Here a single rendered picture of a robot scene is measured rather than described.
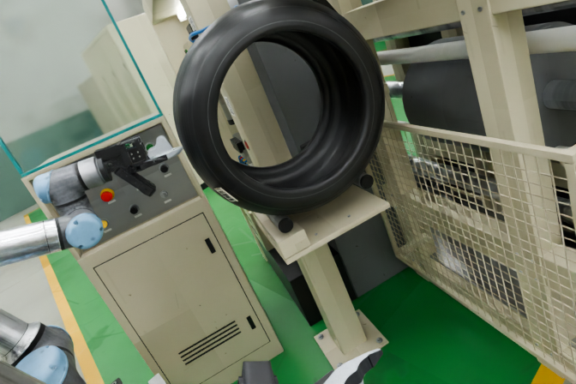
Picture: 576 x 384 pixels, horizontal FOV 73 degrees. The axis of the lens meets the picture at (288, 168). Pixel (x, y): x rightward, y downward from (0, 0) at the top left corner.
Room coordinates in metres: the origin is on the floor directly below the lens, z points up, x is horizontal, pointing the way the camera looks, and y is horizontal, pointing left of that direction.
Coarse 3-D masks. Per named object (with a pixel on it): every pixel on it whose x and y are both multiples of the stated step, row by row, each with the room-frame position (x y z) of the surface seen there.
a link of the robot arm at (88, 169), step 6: (78, 162) 1.00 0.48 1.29; (84, 162) 0.99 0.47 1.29; (90, 162) 0.99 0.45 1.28; (96, 162) 0.99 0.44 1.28; (84, 168) 0.98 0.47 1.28; (90, 168) 0.98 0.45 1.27; (96, 168) 0.98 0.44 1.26; (84, 174) 0.97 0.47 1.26; (90, 174) 0.97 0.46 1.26; (96, 174) 0.97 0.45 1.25; (84, 180) 0.97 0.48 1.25; (90, 180) 0.97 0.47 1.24; (96, 180) 0.98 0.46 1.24; (102, 180) 0.99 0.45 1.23; (90, 186) 0.98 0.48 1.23; (96, 186) 0.99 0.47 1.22
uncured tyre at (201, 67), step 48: (288, 0) 1.05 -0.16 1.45; (192, 48) 1.03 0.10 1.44; (240, 48) 0.98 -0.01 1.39; (288, 48) 1.34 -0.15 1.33; (336, 48) 1.26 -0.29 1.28; (192, 96) 0.97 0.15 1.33; (336, 96) 1.33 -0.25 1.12; (384, 96) 1.10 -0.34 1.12; (192, 144) 0.97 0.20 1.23; (336, 144) 1.29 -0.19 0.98; (240, 192) 0.96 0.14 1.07; (288, 192) 0.98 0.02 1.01; (336, 192) 1.01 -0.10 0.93
